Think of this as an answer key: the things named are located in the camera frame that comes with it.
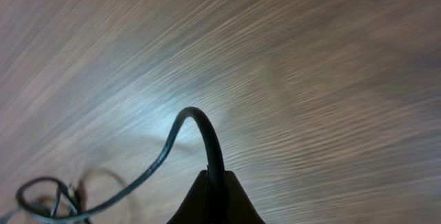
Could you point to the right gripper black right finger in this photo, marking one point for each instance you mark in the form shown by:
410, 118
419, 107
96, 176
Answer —
239, 208

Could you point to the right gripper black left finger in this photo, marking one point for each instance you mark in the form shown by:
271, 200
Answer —
195, 207

